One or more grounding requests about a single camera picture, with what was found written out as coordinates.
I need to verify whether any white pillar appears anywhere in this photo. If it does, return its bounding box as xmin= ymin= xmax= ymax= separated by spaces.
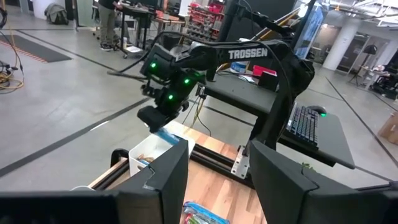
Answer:
xmin=322 ymin=18 xmax=361 ymax=72

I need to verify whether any black floor mat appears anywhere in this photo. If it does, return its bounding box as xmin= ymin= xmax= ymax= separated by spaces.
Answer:
xmin=0 ymin=34 xmax=73 ymax=64

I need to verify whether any red box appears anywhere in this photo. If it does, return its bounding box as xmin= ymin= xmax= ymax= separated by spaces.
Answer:
xmin=252 ymin=64 xmax=278 ymax=78

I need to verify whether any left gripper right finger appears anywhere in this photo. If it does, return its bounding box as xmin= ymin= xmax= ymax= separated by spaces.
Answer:
xmin=248 ymin=140 xmax=369 ymax=224

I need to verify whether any cardboard box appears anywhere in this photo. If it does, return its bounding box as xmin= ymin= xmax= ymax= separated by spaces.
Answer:
xmin=377 ymin=111 xmax=398 ymax=146

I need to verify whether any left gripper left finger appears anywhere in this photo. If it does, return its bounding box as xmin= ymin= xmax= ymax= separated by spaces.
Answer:
xmin=111 ymin=139 xmax=189 ymax=224

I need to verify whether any computer monitor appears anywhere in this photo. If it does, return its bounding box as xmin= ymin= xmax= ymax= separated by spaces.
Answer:
xmin=294 ymin=2 xmax=326 ymax=60

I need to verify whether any background black table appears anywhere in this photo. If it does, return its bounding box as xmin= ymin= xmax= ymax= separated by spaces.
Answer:
xmin=118 ymin=2 xmax=187 ymax=60

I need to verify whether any black side desk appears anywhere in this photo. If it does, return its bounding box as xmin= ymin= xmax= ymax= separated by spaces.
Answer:
xmin=198 ymin=73 xmax=356 ymax=170

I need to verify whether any red parts rack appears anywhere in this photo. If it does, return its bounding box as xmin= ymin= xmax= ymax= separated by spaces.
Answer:
xmin=185 ymin=0 xmax=225 ymax=44

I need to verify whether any blue white box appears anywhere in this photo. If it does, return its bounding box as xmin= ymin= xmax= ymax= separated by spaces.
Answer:
xmin=230 ymin=61 xmax=249 ymax=75

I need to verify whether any black table clamp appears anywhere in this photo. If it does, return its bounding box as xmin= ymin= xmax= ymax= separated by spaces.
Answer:
xmin=110 ymin=148 xmax=130 ymax=169

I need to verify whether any black computer mouse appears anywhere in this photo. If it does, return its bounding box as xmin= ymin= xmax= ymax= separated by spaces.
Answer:
xmin=307 ymin=105 xmax=328 ymax=118

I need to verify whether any backlit black keyboard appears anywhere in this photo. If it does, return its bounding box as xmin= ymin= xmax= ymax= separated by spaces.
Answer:
xmin=285 ymin=104 xmax=320 ymax=147

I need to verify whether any grey bag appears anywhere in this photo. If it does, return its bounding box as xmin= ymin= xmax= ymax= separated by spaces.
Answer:
xmin=44 ymin=2 xmax=70 ymax=26

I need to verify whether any white plastic bin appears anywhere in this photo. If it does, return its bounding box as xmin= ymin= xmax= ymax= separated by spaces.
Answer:
xmin=128 ymin=120 xmax=197 ymax=177

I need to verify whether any pale grey plastic bin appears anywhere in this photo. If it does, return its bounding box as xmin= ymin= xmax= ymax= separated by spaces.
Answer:
xmin=70 ymin=185 xmax=96 ymax=192

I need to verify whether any black aluminium table frame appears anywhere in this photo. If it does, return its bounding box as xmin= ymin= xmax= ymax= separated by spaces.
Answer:
xmin=88 ymin=142 xmax=398 ymax=191

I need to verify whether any blue brown granola bar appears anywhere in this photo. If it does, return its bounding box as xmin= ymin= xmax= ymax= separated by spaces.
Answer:
xmin=182 ymin=201 xmax=231 ymax=224

